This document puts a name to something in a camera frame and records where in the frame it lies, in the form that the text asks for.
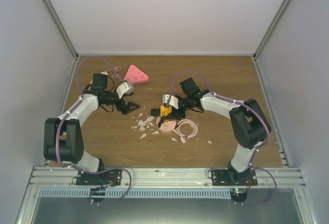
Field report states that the yellow cube socket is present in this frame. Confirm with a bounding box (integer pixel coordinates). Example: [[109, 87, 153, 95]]
[[160, 105, 172, 118]]

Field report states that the pink triangular power strip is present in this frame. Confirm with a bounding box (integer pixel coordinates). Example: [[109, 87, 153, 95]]
[[124, 65, 149, 85]]

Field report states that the thin pink charging cable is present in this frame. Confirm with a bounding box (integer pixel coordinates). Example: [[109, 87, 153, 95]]
[[106, 66, 123, 80]]

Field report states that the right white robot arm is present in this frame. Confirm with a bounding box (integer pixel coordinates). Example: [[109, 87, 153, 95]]
[[162, 78, 271, 185]]

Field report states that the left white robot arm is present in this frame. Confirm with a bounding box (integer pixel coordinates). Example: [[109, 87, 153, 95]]
[[43, 73, 140, 185]]

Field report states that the round pink socket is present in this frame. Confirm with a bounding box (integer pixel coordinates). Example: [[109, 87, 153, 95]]
[[156, 117, 177, 134]]

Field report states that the black power adapter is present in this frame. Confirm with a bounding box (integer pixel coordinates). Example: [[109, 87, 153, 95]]
[[150, 108, 160, 117]]

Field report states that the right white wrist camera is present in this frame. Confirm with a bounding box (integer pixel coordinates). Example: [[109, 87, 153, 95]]
[[162, 94, 182, 109]]

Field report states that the black thin cable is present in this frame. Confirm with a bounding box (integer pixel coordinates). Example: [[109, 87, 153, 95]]
[[157, 113, 168, 129]]

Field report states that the pink coiled cable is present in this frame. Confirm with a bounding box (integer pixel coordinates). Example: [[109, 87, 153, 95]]
[[176, 120, 199, 144]]

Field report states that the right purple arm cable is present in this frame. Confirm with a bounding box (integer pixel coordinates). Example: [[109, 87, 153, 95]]
[[166, 70, 270, 171]]

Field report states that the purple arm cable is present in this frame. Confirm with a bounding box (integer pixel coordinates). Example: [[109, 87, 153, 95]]
[[55, 55, 129, 176], [166, 70, 270, 171]]

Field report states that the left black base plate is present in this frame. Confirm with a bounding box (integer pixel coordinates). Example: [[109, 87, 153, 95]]
[[72, 170, 122, 187]]

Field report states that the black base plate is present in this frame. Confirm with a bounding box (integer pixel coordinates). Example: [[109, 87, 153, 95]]
[[72, 170, 122, 187], [208, 168, 258, 187]]

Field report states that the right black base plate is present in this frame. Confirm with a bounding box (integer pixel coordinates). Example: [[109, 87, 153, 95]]
[[208, 168, 258, 187]]

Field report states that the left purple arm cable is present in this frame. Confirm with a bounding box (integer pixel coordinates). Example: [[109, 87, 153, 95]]
[[55, 55, 129, 176]]

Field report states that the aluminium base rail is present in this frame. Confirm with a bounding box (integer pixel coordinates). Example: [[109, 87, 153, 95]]
[[28, 167, 306, 189]]

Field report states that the slotted cable duct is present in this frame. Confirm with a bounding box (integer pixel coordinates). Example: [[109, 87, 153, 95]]
[[39, 188, 231, 199]]

